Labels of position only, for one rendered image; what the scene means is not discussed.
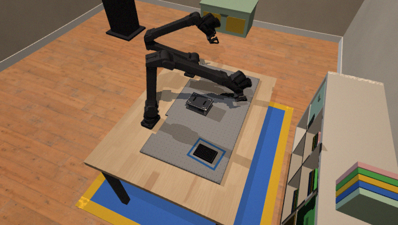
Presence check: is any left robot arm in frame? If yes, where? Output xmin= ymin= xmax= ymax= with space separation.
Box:
xmin=144 ymin=12 xmax=221 ymax=64

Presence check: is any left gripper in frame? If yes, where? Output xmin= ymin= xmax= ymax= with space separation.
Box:
xmin=203 ymin=28 xmax=219 ymax=44

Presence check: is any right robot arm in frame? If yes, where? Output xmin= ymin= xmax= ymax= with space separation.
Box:
xmin=141 ymin=50 xmax=252 ymax=129

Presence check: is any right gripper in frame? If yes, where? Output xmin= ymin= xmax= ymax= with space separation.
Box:
xmin=232 ymin=87 xmax=247 ymax=102

